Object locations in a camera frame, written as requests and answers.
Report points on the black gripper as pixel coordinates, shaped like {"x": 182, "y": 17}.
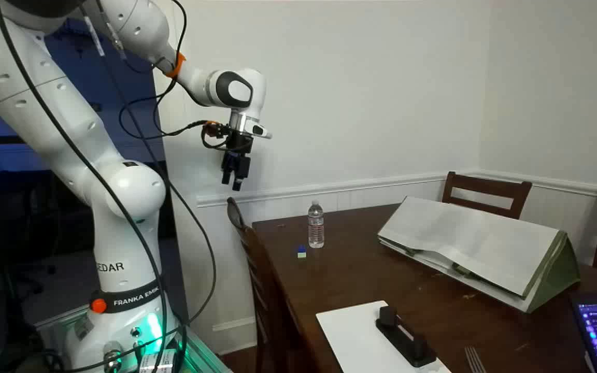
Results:
{"x": 239, "y": 150}

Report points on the clear plastic water bottle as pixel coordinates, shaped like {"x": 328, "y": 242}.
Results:
{"x": 315, "y": 231}

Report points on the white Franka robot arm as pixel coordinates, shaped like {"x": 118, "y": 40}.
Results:
{"x": 123, "y": 229}

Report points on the small blue white block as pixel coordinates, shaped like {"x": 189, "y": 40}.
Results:
{"x": 301, "y": 254}

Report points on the white paper sheet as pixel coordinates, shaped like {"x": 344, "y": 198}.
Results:
{"x": 353, "y": 338}

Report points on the black stapler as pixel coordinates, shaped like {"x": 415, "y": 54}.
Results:
{"x": 403, "y": 336}

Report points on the large open white book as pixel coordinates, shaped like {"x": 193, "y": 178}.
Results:
{"x": 476, "y": 241}

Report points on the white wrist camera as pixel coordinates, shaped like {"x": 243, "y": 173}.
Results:
{"x": 260, "y": 131}

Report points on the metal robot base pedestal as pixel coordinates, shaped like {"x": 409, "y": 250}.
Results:
{"x": 202, "y": 359}

